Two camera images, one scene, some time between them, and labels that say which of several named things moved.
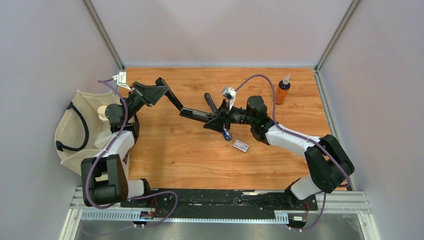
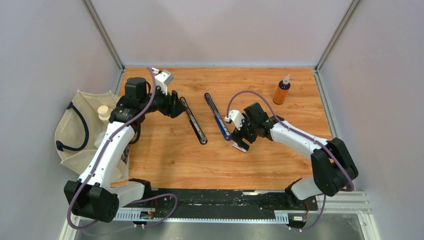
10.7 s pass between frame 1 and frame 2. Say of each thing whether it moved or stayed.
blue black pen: stayed
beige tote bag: stayed
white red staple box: stayed
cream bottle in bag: stayed
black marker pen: moved
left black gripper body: moved
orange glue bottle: stayed
